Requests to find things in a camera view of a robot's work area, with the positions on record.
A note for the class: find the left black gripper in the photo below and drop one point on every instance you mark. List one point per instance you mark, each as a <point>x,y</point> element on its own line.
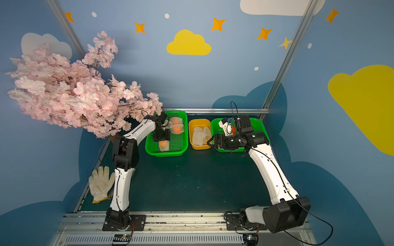
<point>160,136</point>

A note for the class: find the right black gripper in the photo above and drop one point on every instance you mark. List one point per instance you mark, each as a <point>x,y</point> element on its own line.
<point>217,141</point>

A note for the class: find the white foam net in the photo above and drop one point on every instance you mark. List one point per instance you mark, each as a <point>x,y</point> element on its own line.
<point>198,137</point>

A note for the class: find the netted orange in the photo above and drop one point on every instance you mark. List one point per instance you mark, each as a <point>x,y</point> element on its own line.
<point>176,121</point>
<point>177,129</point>
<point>164,145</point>

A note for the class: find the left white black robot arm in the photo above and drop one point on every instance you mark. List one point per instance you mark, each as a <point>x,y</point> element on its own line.
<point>125,157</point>

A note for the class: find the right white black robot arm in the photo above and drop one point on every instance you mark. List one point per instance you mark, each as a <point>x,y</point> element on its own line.
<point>288,210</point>

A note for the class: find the left green plastic basket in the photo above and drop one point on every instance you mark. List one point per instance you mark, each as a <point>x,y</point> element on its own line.
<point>178,143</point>

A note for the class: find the green plastic basket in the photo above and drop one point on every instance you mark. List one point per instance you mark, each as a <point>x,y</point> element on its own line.
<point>178,143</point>
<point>255,123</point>

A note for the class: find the yellow plastic tub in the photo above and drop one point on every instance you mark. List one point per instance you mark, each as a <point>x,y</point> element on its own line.
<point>198,123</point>

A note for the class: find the right green plastic basket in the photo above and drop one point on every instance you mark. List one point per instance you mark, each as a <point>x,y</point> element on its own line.
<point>255,123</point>

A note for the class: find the white work glove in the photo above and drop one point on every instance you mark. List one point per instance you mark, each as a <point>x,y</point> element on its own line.
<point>100,183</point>

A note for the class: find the right small circuit board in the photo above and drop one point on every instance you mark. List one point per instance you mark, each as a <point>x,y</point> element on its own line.
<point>250,240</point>

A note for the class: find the small circuit board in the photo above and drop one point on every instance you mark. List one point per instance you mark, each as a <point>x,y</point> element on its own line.
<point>121,239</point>
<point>250,240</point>

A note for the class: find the left small circuit board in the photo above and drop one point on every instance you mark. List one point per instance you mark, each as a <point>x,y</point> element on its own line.
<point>121,239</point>

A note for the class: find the pink artificial blossom tree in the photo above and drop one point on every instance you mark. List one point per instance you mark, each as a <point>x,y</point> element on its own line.
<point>51,88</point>

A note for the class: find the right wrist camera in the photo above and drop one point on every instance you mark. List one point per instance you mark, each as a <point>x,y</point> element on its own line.
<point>225,124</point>

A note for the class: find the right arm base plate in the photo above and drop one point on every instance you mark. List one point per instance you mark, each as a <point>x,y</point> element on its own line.
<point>238,222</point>

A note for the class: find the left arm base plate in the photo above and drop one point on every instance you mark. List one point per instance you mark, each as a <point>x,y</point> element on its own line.
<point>137,223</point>

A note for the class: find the aluminium mounting rail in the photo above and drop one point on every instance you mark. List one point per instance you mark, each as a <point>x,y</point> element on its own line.
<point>171,229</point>

